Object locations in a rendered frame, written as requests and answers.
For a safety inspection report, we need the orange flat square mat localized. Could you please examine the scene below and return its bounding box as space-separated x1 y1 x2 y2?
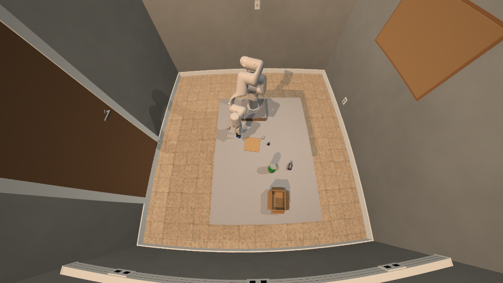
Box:
244 137 260 152

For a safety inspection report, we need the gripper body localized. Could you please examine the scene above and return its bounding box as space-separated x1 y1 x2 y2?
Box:
234 125 242 135

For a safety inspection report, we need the green drink can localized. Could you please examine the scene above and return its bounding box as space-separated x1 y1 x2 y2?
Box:
268 163 277 173

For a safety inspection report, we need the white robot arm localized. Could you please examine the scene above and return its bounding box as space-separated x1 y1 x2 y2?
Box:
227 56 267 130

